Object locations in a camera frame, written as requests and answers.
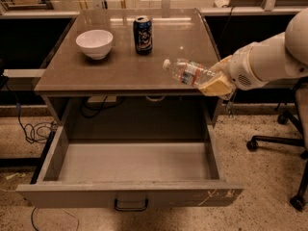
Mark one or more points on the white ceramic bowl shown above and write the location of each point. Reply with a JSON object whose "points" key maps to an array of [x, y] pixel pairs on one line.
{"points": [[95, 44]]}

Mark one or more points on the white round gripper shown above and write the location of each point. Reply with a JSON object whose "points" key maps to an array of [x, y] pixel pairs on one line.
{"points": [[241, 68]]}

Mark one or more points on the open grey top drawer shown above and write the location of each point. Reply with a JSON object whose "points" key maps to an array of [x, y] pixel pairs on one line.
{"points": [[164, 152]]}

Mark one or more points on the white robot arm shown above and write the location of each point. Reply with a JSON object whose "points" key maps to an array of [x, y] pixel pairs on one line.
{"points": [[284, 56]]}

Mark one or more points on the black drawer handle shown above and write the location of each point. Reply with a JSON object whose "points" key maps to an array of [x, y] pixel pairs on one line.
{"points": [[131, 206]]}

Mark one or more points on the grey cabinet with glossy top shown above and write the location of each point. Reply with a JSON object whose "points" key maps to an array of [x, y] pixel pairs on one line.
{"points": [[176, 34]]}

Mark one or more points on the dark blue soda can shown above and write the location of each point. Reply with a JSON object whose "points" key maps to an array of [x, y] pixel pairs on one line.
{"points": [[142, 29]]}

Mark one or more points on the clear plastic water bottle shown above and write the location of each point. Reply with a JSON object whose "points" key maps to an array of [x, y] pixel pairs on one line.
{"points": [[188, 72]]}

